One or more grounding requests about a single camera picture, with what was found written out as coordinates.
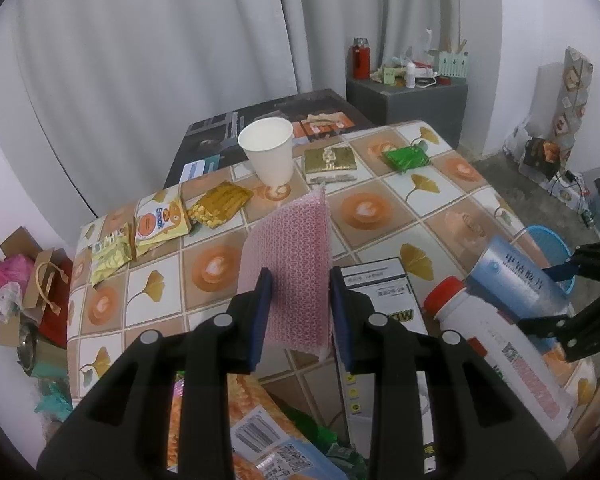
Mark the small white bottle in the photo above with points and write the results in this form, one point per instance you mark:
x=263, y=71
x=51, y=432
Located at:
x=410, y=76

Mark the kraft paper bag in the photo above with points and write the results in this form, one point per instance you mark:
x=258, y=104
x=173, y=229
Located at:
x=45, y=285

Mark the pink plastic bag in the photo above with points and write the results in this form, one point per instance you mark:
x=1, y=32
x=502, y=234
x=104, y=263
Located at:
x=10, y=267

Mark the metal can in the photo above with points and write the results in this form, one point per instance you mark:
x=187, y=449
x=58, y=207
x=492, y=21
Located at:
x=29, y=350

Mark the grey cabinet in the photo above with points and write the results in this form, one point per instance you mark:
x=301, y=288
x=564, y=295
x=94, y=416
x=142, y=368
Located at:
x=420, y=110

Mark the silver foil strip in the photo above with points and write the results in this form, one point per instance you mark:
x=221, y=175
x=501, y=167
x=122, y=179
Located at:
x=332, y=178

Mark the white foam board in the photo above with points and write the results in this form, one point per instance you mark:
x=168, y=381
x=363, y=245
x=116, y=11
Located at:
x=547, y=95

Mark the gold square box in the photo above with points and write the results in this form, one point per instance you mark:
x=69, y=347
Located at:
x=330, y=160

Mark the white cardboard box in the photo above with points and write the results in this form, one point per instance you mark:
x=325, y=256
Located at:
x=572, y=190

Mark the clear plastic bag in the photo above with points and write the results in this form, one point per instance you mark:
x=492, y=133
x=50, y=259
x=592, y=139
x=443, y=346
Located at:
x=2, y=302

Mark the red bag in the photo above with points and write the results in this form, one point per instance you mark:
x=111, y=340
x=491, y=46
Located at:
x=55, y=330

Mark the brown cardboard box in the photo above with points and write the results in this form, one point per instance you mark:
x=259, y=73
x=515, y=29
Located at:
x=15, y=245

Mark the dark printed board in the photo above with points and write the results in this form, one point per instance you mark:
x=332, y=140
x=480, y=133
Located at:
x=215, y=130

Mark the yellow orange snack packet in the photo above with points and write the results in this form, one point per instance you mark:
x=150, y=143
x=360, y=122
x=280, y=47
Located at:
x=252, y=410

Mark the dark printed box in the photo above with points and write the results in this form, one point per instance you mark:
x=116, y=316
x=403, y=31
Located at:
x=540, y=155

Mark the blue cylindrical tube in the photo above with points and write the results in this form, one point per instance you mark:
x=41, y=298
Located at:
x=510, y=275

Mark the white black carton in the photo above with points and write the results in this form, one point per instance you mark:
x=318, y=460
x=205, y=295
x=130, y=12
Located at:
x=380, y=285

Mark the yellow green packet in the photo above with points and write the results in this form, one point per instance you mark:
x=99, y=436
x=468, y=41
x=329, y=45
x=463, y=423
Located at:
x=110, y=255

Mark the white plastic bottle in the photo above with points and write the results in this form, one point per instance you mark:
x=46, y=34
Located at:
x=475, y=315

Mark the pink bubble wrap bag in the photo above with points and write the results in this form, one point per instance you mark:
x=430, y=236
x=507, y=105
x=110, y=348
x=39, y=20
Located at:
x=295, y=260

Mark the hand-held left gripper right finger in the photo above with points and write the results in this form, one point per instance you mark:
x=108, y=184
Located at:
x=341, y=320

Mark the teal bag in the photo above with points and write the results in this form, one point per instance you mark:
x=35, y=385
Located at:
x=52, y=390

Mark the green white snack packet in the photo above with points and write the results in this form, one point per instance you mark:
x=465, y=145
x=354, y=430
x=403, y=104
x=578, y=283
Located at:
x=325, y=435

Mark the white paper cup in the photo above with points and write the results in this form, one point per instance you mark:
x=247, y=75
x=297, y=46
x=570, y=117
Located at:
x=270, y=160

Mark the small green box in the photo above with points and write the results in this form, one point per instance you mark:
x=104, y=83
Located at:
x=388, y=75

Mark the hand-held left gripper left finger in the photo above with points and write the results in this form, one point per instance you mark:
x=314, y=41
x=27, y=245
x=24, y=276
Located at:
x=260, y=320

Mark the gold foil packet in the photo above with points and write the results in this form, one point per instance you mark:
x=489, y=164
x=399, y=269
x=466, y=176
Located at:
x=220, y=205

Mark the green foil packet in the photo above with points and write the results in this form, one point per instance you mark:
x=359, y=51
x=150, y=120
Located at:
x=405, y=159

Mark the red thermos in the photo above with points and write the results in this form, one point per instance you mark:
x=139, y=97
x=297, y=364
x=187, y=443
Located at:
x=361, y=60

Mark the blue packet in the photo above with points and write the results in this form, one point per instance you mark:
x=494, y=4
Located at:
x=310, y=465

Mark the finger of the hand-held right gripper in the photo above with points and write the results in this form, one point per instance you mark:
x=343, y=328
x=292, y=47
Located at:
x=545, y=326
x=562, y=271

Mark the white pleated curtain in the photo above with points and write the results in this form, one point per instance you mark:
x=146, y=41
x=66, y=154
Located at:
x=130, y=60

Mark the blue plastic wastebasket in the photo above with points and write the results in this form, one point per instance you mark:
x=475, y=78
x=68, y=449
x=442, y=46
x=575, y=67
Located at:
x=542, y=237

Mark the leaf patterned tablecloth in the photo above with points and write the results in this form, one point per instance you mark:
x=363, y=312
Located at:
x=380, y=210

